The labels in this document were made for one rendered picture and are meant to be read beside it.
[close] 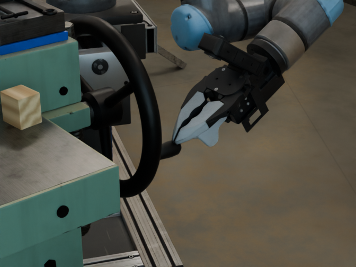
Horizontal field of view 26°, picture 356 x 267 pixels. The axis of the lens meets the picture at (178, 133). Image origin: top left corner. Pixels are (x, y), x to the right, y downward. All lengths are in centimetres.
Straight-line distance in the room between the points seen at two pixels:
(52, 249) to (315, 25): 55
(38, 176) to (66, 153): 6
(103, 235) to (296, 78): 175
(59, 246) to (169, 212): 151
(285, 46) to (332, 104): 207
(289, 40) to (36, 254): 52
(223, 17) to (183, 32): 7
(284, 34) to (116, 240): 91
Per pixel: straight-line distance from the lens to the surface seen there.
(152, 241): 192
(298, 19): 123
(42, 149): 89
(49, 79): 104
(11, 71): 101
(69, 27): 107
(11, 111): 94
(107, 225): 202
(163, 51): 349
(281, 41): 121
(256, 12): 130
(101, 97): 118
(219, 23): 125
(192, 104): 118
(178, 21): 126
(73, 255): 99
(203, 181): 263
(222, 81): 119
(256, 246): 232
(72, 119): 105
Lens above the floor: 130
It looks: 26 degrees down
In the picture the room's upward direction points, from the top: straight up
